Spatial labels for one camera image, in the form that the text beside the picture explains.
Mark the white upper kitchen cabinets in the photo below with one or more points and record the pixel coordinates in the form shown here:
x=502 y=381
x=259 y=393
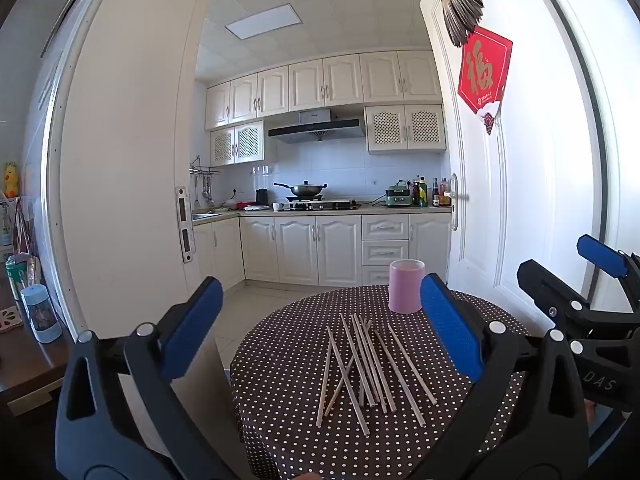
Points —
x=340 y=80

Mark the black range hood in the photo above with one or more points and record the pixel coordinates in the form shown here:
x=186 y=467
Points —
x=315 y=127

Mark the white lower kitchen cabinets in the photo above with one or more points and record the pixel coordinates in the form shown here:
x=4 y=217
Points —
x=300 y=250

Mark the metal door lock plate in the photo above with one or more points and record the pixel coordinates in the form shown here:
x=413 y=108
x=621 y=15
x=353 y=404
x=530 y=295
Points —
x=184 y=225

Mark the black kettle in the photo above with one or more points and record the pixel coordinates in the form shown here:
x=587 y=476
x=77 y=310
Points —
x=261 y=196

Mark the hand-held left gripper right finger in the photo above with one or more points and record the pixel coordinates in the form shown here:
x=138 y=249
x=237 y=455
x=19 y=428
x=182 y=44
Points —
x=450 y=330

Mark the light blue water bottle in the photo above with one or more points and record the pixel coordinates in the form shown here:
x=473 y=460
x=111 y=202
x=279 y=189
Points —
x=42 y=315

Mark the white lattice door cabinet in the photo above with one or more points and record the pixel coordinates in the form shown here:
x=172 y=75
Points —
x=405 y=127
x=235 y=142

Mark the bunch of wooden chopsticks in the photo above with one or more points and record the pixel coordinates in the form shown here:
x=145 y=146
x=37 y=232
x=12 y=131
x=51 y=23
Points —
x=371 y=362

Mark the pink cup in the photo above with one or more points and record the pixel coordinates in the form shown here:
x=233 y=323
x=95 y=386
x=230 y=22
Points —
x=405 y=290

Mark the dark sauce bottle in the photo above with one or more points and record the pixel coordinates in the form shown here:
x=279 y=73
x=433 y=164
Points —
x=436 y=195

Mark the orange label bottle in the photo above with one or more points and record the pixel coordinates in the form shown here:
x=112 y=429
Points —
x=445 y=197

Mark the brown polka dot tablecloth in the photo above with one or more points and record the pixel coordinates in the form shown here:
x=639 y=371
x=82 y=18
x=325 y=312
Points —
x=300 y=360

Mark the yellow duck toy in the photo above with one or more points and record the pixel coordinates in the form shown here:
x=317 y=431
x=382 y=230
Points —
x=11 y=180

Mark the dark wooden desk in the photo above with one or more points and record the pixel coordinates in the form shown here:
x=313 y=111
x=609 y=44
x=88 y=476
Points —
x=25 y=365

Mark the steel kitchen sink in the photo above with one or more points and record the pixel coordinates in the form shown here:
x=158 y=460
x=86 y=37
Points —
x=206 y=216

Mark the red label bottle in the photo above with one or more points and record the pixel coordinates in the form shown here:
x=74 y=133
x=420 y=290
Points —
x=415 y=195

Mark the green electric cooker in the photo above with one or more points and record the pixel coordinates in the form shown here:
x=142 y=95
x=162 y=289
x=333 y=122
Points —
x=398 y=197

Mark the wall utensil rack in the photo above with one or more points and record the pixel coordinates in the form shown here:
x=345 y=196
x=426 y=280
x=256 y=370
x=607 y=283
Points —
x=204 y=171

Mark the green bottle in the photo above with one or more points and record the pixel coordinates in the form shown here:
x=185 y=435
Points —
x=423 y=195

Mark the white kitchen cabinets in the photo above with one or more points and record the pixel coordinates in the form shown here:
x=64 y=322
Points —
x=340 y=80
x=300 y=250

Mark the red food container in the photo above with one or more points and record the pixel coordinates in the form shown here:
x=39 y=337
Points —
x=246 y=205

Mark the black gas stove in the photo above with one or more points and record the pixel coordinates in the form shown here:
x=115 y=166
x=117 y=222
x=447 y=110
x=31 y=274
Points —
x=325 y=205

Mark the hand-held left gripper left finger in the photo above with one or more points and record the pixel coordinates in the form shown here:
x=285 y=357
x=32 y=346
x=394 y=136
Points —
x=192 y=330

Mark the dark feather fan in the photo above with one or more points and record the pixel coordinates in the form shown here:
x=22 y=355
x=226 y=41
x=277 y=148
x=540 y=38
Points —
x=462 y=10

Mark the flat ceiling light panel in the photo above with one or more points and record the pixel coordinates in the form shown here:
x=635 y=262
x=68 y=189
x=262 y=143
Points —
x=265 y=24

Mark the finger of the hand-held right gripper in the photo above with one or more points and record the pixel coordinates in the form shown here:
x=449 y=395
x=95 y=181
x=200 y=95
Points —
x=545 y=290
x=600 y=255

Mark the steel wok with lid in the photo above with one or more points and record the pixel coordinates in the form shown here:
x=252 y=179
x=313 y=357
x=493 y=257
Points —
x=302 y=190

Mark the plain white door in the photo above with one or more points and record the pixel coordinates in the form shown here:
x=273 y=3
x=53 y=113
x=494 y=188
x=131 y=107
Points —
x=125 y=160

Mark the person's right hand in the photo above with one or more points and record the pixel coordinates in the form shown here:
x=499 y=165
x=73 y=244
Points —
x=592 y=414

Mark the red paper door poster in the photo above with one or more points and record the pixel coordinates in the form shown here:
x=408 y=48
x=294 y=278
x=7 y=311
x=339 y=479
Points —
x=482 y=70

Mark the white panelled door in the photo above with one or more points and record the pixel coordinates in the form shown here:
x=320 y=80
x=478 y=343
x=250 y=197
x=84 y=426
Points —
x=525 y=185

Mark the green tumbler cup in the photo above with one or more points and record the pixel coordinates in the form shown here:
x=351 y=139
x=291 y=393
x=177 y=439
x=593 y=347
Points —
x=17 y=280

